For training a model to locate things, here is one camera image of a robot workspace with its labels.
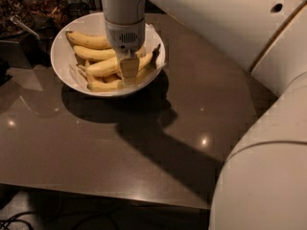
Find white ceramic bowl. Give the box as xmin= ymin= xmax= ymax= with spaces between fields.
xmin=50 ymin=11 xmax=167 ymax=99

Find right small yellow banana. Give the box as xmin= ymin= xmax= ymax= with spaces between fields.
xmin=138 ymin=53 xmax=153 ymax=71

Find top yellow banana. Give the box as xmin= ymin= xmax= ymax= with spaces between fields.
xmin=65 ymin=31 xmax=110 ymax=50

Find large front yellow banana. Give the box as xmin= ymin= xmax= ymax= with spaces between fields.
xmin=85 ymin=46 xmax=160 ymax=92

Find bottom small yellow banana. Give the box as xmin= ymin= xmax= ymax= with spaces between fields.
xmin=102 ymin=74 xmax=120 ymax=83

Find white paper liner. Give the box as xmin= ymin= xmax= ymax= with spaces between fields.
xmin=61 ymin=25 xmax=165 ymax=97

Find glass jar with snacks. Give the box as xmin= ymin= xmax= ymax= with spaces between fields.
xmin=0 ymin=0 xmax=35 ymax=38

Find black floor cables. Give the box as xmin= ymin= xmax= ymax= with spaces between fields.
xmin=0 ymin=204 xmax=126 ymax=230

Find small yellow banana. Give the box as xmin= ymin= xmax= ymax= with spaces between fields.
xmin=102 ymin=74 xmax=120 ymax=83
xmin=138 ymin=53 xmax=153 ymax=71

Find black mesh cup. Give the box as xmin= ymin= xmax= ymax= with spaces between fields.
xmin=67 ymin=2 xmax=89 ymax=21

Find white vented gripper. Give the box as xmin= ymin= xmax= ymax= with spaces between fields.
xmin=105 ymin=17 xmax=145 ymax=85

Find metal scoop spoon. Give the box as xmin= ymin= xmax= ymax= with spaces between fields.
xmin=11 ymin=16 xmax=40 ymax=39

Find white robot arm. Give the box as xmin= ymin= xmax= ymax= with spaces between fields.
xmin=102 ymin=0 xmax=307 ymax=230

